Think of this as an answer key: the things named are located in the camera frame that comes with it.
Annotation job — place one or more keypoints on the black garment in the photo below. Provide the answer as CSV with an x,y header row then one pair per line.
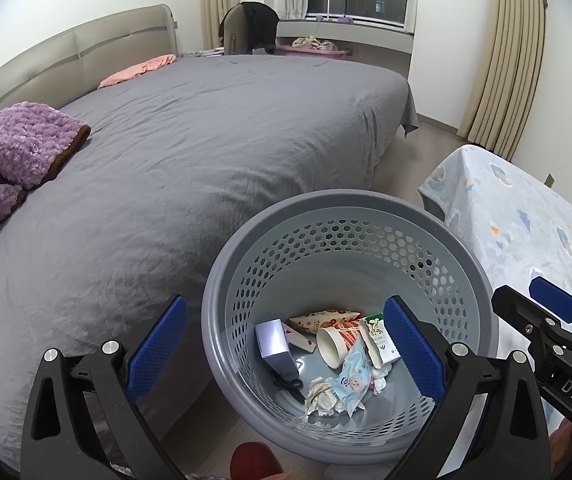
x,y
261,25

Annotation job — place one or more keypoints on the white desk lamp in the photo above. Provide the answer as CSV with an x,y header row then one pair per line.
x,y
327,7

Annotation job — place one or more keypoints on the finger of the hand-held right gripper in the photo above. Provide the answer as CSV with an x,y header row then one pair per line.
x,y
520,315
553,300

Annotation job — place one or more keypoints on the lined paper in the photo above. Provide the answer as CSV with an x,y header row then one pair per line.
x,y
318,395

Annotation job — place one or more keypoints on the black hair clip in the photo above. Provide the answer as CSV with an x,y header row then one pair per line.
x,y
291,386

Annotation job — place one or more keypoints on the purple cardboard box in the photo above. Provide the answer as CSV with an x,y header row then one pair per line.
x,y
273,342

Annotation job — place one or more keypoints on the narrow beige curtain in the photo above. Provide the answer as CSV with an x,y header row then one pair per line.
x,y
218,0

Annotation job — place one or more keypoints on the pink basin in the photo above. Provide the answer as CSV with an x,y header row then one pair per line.
x,y
311,54

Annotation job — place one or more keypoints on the beige headboard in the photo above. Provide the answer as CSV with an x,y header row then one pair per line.
x,y
66,50

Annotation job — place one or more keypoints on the white tissue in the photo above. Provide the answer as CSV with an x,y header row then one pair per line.
x,y
379,375

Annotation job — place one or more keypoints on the grey bed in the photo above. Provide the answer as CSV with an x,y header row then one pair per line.
x,y
191,160

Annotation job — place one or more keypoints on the white snack bag blue print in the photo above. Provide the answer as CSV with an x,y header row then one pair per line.
x,y
350,380

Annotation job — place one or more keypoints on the grey perforated plastic basket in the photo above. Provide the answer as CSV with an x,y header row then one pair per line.
x,y
336,199

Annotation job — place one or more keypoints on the beige snack wrapper red edge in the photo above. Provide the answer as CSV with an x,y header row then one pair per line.
x,y
321,322

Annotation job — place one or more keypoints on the beige chair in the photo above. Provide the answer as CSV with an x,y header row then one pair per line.
x,y
231,30

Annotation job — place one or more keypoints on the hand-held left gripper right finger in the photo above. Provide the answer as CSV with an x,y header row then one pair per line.
x,y
413,350

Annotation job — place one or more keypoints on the dark red slipper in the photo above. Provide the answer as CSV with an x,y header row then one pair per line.
x,y
253,462

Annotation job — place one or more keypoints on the white window ledge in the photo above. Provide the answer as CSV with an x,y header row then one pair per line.
x,y
380,40

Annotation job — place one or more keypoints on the small purple object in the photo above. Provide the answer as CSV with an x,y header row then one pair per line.
x,y
344,19

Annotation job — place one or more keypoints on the beige clothes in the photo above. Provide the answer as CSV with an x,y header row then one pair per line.
x,y
311,42

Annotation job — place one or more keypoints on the salmon pink cloth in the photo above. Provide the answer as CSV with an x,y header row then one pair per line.
x,y
563,445

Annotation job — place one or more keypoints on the pink pillow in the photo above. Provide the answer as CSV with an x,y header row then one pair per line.
x,y
136,67

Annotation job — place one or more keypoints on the white carton with cartoon print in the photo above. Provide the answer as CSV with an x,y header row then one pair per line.
x,y
375,335

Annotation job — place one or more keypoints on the wall socket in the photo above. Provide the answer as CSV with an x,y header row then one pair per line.
x,y
548,179

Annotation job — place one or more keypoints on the red and white paper cup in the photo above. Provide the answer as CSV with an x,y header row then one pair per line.
x,y
333,347

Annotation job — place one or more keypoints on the purple fluffy blanket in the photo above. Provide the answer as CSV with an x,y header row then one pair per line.
x,y
11,145

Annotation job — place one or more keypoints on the wide beige curtain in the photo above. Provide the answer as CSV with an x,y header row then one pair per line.
x,y
510,60

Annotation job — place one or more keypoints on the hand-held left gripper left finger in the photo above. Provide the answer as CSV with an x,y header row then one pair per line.
x,y
158,345

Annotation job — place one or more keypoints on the light blue printed blanket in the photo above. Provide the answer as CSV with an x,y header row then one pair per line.
x,y
515,220

